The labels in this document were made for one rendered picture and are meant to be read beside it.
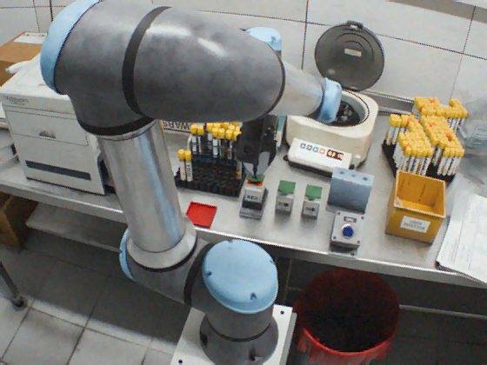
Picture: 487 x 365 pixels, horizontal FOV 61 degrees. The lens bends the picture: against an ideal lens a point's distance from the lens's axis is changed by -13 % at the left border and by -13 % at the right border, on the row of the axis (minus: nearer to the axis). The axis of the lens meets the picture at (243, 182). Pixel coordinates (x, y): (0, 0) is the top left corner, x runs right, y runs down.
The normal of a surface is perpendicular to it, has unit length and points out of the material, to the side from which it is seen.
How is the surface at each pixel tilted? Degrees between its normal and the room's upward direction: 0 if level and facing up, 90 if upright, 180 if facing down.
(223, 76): 74
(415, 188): 90
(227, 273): 7
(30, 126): 90
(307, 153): 25
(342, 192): 90
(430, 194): 90
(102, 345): 0
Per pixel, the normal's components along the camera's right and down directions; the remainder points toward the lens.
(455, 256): 0.01, -0.73
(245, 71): 0.66, 0.16
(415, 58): -0.24, 0.65
